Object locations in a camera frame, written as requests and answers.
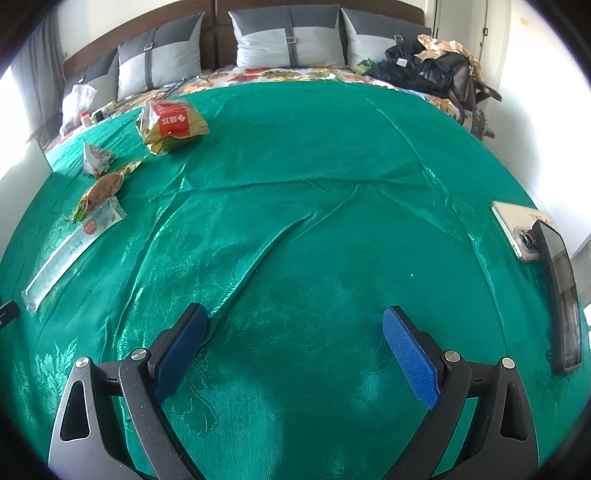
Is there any grey curtain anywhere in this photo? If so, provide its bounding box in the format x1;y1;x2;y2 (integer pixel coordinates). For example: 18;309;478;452
11;23;65;134

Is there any window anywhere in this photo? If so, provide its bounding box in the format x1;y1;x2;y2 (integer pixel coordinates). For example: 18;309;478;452
0;60;42;185

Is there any brown snack clear packet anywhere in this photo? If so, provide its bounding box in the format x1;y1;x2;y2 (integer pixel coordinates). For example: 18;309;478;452
78;172;124;213

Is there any gold smartphone clear case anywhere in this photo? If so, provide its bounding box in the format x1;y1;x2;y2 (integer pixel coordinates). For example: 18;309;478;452
490;200;561;264

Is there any yellow snack packet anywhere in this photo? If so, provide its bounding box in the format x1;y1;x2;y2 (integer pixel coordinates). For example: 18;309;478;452
108;158;146;178

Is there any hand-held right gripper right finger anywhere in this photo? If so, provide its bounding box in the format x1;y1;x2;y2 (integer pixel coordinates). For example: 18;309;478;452
382;305;541;480

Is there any white cardboard box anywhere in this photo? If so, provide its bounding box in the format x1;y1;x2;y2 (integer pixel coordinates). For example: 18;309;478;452
0;137;54;208

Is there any silver triangular snack packet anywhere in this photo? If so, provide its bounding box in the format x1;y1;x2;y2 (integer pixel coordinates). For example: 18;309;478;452
82;140;115;178

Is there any floral bedsheet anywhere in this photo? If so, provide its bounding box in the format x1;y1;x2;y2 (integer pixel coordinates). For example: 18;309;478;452
111;65;467;125

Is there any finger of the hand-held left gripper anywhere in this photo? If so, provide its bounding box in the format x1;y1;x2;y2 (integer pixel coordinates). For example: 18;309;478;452
0;300;19;330

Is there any black cable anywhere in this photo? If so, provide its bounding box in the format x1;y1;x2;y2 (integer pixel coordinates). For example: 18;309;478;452
152;76;215;100

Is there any long cream white snack packet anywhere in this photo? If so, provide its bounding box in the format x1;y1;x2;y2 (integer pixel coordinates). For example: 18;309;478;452
21;200;127;316

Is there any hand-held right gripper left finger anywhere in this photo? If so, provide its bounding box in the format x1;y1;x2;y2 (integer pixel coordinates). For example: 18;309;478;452
48;302;211;480

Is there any clear plastic bag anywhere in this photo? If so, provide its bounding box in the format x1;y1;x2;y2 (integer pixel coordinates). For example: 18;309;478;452
61;84;98;134

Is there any white door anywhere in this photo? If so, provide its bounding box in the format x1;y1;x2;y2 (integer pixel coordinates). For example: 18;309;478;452
425;0;513;56

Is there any brown handbag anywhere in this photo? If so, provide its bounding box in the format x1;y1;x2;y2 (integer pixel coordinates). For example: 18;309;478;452
445;55;504;125

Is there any green satin cloth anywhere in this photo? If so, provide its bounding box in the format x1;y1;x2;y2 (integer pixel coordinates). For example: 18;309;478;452
0;76;591;480

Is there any small green-edged snack packet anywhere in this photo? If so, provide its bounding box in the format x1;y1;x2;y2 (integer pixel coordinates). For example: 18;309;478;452
62;203;93;224

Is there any green and red snack packet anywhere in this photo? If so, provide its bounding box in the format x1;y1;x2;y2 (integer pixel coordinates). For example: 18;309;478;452
135;98;211;158

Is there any grey two-tone pillow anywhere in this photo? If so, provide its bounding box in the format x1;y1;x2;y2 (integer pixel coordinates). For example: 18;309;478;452
62;48;121;123
342;7;432;68
117;11;206;100
228;4;347;68

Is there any beige crumpled cloth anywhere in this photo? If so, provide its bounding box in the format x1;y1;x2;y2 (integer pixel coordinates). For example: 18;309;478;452
413;34;476;63

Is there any dark clothing pile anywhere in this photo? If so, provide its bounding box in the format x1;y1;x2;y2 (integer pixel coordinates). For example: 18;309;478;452
362;41;476;100

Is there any black smartphone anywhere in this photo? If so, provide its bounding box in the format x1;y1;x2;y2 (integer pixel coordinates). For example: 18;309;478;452
531;218;583;376

